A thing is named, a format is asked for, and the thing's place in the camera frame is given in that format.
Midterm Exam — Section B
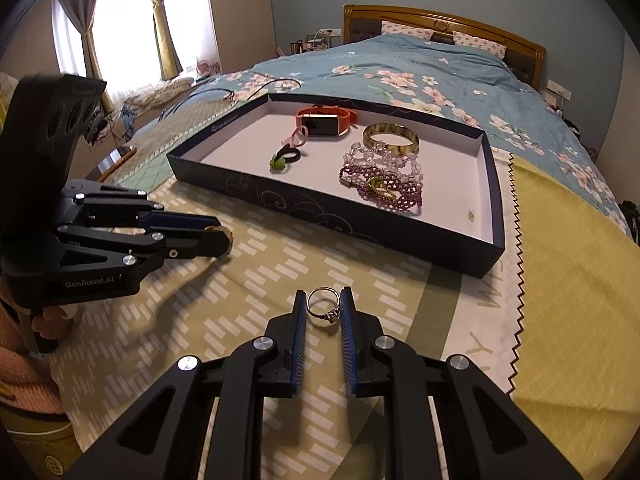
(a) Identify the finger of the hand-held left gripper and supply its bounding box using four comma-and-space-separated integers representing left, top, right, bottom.
59, 178, 222, 235
55, 224, 234, 283

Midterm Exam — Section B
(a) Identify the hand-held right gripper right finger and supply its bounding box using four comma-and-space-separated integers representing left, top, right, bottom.
340, 286, 583, 480

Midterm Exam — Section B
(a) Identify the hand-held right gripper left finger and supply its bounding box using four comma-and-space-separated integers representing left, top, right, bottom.
62, 289, 308, 480

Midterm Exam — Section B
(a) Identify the silver ring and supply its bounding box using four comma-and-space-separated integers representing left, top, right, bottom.
306, 287, 342, 328

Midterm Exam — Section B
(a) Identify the dark blue shallow box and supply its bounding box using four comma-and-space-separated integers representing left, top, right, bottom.
166, 92, 507, 278

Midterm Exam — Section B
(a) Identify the clear crystal bead bracelet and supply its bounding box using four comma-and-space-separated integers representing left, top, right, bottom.
342, 142, 426, 186

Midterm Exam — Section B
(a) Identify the person's left forearm pink sleeve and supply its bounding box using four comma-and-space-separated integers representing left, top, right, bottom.
0, 280, 66, 413

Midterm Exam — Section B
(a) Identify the person's left hand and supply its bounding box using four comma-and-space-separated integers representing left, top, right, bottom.
31, 304, 79, 342

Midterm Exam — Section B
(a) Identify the olive dash patterned blanket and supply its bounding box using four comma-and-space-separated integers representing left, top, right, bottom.
50, 150, 526, 480

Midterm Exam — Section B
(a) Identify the dark phone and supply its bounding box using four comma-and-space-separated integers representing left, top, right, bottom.
97, 147, 138, 181

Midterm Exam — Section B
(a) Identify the green checked cloth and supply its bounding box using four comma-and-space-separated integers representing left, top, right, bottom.
100, 95, 261, 186

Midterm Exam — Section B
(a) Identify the clothes pile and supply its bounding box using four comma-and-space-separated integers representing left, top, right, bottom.
85, 105, 136, 146

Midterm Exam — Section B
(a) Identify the white quilt bundle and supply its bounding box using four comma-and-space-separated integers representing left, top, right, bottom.
122, 77, 196, 108

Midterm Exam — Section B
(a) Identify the gold green brooch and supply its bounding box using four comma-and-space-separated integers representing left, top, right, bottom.
367, 176, 402, 197

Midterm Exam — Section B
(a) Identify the grey and gold curtain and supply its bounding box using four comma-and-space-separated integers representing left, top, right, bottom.
127, 0, 183, 78
52, 0, 113, 111

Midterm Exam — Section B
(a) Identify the bright window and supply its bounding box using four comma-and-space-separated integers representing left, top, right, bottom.
55, 0, 221, 91

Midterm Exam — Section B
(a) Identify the orange smartwatch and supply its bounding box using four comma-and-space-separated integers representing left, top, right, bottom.
295, 105, 358, 138

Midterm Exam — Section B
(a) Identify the tortoiseshell bangle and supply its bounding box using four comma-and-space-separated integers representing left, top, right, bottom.
362, 123, 420, 158

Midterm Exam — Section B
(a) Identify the bedside cosmetics clutter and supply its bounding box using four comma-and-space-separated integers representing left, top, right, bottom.
275, 30, 346, 56

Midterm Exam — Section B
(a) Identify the person's olive knit garment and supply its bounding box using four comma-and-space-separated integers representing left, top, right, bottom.
0, 405, 83, 480

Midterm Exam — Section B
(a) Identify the wooden bed with floral duvet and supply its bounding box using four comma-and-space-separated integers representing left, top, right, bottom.
195, 35, 633, 241

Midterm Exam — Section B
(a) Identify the white dotted pillow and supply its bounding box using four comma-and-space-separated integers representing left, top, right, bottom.
381, 21, 435, 41
452, 30, 508, 58

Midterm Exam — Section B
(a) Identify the wooden bed headboard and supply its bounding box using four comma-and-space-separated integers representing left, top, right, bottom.
343, 4, 547, 91

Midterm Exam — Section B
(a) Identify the black green hair tie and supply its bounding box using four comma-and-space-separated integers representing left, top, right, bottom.
270, 150, 302, 174

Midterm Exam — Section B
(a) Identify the purple beaded bracelet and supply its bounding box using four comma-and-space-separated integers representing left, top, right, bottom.
340, 164, 425, 217

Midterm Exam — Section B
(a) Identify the black cable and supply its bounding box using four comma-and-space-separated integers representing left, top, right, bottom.
160, 77, 303, 121

